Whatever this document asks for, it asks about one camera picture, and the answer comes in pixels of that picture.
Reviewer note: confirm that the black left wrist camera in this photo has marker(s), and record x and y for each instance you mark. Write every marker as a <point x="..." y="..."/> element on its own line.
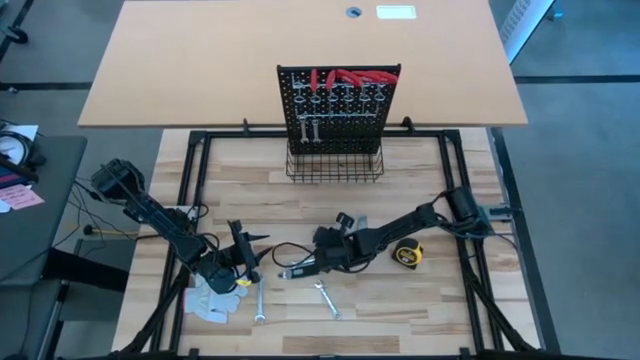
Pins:
<point x="220" y="280"/>

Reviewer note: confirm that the black perforated pegboard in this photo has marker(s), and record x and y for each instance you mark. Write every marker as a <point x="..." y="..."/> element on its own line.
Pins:
<point x="350" y="140"/>

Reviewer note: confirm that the white paper sheet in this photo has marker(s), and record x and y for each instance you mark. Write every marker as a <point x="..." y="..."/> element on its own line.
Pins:
<point x="25" y="131"/>

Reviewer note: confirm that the black grey utility knife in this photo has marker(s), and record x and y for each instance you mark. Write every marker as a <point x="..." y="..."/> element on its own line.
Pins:
<point x="300" y="272"/>

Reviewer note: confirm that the black caster wheel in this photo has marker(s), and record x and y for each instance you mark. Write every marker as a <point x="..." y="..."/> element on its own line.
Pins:
<point x="19" y="34"/>

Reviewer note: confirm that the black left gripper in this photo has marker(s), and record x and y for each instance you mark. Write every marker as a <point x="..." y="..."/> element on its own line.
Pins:
<point x="242" y="250"/>

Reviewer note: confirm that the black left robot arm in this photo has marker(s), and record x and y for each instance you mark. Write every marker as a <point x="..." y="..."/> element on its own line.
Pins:
<point x="150" y="210"/>

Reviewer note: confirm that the white rectangular desk plate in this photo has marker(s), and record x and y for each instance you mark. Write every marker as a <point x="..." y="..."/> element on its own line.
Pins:
<point x="396" y="11"/>

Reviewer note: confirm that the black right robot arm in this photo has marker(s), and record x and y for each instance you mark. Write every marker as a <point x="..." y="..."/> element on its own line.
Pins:
<point x="400" y="225"/>

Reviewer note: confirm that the white perforated panel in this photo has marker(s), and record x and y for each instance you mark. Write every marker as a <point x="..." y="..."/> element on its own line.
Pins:
<point x="525" y="25"/>

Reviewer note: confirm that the grey side table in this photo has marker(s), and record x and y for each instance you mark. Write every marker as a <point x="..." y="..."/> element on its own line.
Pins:
<point x="45" y="225"/>

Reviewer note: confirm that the chrome combination wrench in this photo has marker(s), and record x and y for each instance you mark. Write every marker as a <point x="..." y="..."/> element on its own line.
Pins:
<point x="327" y="299"/>
<point x="303" y="130"/>
<point x="260" y="300"/>
<point x="316" y="130"/>

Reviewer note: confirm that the pink paper note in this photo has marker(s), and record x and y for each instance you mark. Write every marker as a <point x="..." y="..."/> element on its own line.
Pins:
<point x="22" y="197"/>

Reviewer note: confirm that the tan wooden desk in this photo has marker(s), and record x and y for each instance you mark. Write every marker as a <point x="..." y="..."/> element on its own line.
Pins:
<point x="200" y="60"/>

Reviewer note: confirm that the yellow black tape measure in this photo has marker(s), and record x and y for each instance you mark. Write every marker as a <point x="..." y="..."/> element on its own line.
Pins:
<point x="408" y="253"/>

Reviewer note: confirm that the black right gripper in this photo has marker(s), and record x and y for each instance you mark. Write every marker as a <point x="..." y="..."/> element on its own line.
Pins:
<point x="335" y="247"/>

